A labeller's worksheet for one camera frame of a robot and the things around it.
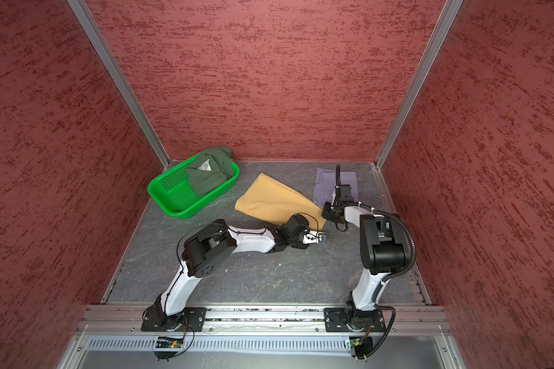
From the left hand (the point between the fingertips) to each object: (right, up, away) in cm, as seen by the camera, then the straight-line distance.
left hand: (308, 230), depth 95 cm
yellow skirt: (-17, +13, +14) cm, 26 cm away
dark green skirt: (-46, +27, +15) cm, 56 cm away
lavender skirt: (+10, +20, +12) cm, 26 cm away
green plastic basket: (-65, +17, +14) cm, 68 cm away
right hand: (+8, +6, +5) cm, 11 cm away
